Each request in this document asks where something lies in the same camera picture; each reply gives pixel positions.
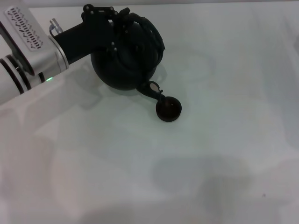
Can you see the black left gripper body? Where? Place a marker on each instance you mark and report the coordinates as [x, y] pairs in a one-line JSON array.
[[86, 37]]

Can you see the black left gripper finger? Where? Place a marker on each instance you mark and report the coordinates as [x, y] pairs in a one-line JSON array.
[[102, 9], [120, 37]]

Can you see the small dark teacup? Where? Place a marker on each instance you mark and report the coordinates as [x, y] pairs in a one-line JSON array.
[[169, 110]]

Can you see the silver vented left wrist camera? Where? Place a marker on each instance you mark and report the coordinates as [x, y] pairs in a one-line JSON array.
[[23, 28]]

